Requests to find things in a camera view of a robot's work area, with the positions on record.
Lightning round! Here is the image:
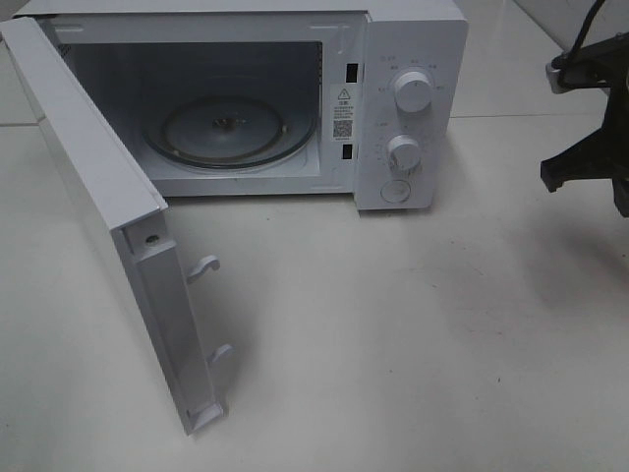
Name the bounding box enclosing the white microwave door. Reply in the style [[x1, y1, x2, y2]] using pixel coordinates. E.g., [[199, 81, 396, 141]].
[[1, 18, 231, 434]]

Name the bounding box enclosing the white microwave oven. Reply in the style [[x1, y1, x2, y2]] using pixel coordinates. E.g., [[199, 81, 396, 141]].
[[9, 1, 468, 210]]

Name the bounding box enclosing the white microwave knob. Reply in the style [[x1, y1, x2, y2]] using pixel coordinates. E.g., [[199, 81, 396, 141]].
[[386, 135, 422, 171], [393, 70, 432, 113]]

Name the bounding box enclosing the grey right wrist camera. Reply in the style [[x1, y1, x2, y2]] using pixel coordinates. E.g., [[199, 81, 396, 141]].
[[545, 62, 567, 94]]

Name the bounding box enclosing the glass microwave turntable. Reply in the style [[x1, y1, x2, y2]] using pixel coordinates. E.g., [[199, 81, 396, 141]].
[[143, 94, 318, 170]]

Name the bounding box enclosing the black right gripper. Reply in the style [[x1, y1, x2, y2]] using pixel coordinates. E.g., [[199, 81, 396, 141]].
[[541, 33, 628, 216]]

